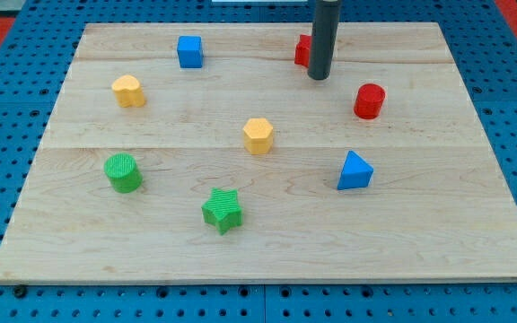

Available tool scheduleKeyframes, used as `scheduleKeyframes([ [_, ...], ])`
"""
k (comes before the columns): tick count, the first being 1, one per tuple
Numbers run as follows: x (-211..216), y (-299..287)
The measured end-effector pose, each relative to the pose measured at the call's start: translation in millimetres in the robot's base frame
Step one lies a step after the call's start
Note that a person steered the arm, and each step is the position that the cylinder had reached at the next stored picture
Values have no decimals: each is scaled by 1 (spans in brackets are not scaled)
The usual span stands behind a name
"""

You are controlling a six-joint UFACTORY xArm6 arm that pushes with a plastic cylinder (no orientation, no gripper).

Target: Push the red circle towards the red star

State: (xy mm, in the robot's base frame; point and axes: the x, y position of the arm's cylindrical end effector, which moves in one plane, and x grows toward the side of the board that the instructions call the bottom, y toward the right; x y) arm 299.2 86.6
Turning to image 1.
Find green cylinder block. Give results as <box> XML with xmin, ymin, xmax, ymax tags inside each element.
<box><xmin>103</xmin><ymin>153</ymin><xmax>143</xmax><ymax>194</ymax></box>

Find yellow hexagon block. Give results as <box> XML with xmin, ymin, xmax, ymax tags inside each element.
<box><xmin>242</xmin><ymin>118</ymin><xmax>274</xmax><ymax>154</ymax></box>

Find blue triangle block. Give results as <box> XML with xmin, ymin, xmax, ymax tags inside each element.
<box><xmin>337</xmin><ymin>151</ymin><xmax>374</xmax><ymax>190</ymax></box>

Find red cylinder block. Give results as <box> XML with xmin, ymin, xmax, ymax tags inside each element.
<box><xmin>353</xmin><ymin>83</ymin><xmax>386</xmax><ymax>119</ymax></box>

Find yellow heart block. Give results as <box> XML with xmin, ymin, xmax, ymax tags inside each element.
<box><xmin>111</xmin><ymin>74</ymin><xmax>146</xmax><ymax>108</ymax></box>

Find red star block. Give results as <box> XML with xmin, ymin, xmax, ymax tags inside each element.
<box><xmin>294</xmin><ymin>34</ymin><xmax>311</xmax><ymax>67</ymax></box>

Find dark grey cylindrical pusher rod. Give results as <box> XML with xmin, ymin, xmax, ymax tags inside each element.
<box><xmin>308</xmin><ymin>0</ymin><xmax>342</xmax><ymax>81</ymax></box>

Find green star block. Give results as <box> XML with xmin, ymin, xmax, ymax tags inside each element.
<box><xmin>201</xmin><ymin>188</ymin><xmax>243</xmax><ymax>235</ymax></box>

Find blue cube block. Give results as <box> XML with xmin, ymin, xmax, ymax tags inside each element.
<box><xmin>177</xmin><ymin>35</ymin><xmax>204</xmax><ymax>68</ymax></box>

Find light wooden board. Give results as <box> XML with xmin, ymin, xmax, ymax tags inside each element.
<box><xmin>0</xmin><ymin>22</ymin><xmax>517</xmax><ymax>285</ymax></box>

